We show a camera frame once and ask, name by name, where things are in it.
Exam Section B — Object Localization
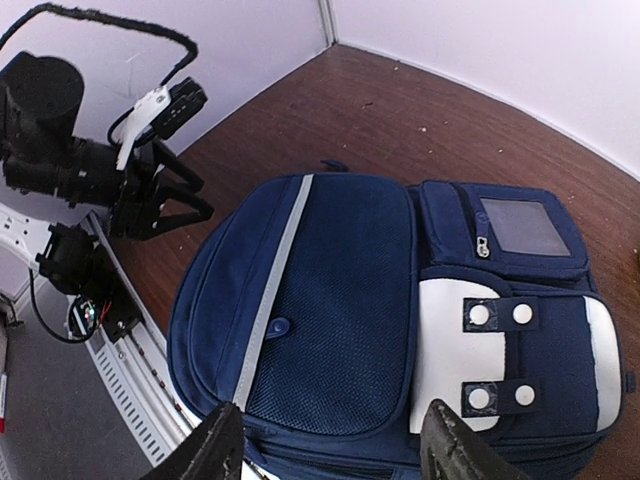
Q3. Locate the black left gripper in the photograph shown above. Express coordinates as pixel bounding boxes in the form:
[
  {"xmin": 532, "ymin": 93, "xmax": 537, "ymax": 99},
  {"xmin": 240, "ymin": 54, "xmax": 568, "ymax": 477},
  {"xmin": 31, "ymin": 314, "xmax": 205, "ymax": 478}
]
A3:
[{"xmin": 107, "ymin": 77, "xmax": 214, "ymax": 238}]

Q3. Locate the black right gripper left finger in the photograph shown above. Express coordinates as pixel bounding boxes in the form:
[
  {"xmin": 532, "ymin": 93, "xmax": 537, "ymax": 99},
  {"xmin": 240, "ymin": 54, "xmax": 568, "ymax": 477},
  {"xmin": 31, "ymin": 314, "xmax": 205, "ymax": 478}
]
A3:
[{"xmin": 144, "ymin": 402, "xmax": 244, "ymax": 480}]

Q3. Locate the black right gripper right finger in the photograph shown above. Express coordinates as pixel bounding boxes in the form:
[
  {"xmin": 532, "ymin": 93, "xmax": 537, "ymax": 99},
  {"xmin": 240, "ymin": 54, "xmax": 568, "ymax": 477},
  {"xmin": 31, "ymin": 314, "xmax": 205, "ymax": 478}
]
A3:
[{"xmin": 420, "ymin": 399, "xmax": 529, "ymax": 480}]

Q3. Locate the navy blue student backpack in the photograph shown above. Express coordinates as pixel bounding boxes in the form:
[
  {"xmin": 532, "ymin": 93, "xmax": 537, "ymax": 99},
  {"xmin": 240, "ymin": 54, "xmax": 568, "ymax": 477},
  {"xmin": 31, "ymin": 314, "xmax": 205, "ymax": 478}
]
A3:
[{"xmin": 167, "ymin": 173, "xmax": 635, "ymax": 479}]

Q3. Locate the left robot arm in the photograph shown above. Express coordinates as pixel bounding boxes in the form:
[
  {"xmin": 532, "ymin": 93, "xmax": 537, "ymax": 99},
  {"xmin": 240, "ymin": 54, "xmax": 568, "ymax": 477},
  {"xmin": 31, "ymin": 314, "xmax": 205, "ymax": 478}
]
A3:
[{"xmin": 1, "ymin": 52, "xmax": 213, "ymax": 344}]

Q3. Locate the aluminium front rail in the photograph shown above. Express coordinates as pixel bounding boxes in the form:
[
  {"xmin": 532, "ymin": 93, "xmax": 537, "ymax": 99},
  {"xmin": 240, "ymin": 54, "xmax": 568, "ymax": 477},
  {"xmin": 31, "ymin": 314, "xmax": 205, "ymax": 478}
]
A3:
[{"xmin": 82, "ymin": 212, "xmax": 200, "ymax": 467}]

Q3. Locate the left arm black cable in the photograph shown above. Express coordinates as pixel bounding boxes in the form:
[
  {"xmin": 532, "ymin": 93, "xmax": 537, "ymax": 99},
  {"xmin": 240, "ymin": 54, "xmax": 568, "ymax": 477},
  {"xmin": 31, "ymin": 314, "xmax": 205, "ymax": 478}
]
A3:
[{"xmin": 0, "ymin": 2, "xmax": 200, "ymax": 86}]

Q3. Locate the aluminium frame post left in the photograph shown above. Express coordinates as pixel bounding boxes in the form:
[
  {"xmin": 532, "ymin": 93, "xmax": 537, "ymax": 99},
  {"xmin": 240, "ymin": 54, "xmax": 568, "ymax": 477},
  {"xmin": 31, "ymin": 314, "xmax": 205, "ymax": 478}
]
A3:
[{"xmin": 317, "ymin": 0, "xmax": 338, "ymax": 46}]

